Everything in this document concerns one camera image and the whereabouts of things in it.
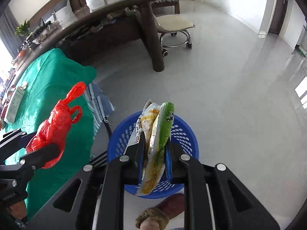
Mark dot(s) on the white green milk carton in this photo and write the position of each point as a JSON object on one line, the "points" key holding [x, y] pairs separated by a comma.
{"points": [[12, 103]]}

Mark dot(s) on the potted green plant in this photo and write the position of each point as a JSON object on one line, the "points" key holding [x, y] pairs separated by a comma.
{"points": [[23, 30]]}

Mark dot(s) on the brown furry slipper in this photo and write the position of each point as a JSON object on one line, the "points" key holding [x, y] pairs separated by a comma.
{"points": [[159, 216]]}

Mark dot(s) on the dark wooden long table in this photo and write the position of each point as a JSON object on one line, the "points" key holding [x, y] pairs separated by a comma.
{"points": [[109, 26]]}

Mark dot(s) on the green patterned tablecloth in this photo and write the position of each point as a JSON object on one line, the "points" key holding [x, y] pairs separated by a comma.
{"points": [[50, 77]]}

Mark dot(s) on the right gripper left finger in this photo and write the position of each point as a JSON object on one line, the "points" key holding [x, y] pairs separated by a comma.
{"points": [[94, 197]]}

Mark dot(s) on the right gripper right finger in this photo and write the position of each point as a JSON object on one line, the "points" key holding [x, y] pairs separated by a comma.
{"points": [[214, 197]]}

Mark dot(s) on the green yellow snack bag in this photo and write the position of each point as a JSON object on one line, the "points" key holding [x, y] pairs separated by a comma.
{"points": [[155, 122]]}

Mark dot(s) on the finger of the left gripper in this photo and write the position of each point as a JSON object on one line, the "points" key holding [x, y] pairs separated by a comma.
{"points": [[13, 141], [38, 159]]}

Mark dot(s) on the striped blue cloth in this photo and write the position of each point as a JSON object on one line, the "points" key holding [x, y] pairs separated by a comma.
{"points": [[100, 107]]}

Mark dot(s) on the red plastic bag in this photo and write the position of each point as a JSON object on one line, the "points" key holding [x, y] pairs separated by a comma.
{"points": [[54, 130]]}

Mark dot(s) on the person's hand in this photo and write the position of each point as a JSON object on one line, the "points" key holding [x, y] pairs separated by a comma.
{"points": [[18, 210]]}

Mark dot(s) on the beige swivel stool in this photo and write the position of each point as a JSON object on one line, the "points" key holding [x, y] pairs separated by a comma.
{"points": [[172, 25]]}

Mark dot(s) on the grey curtain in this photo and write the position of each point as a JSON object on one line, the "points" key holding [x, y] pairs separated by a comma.
{"points": [[8, 37]]}

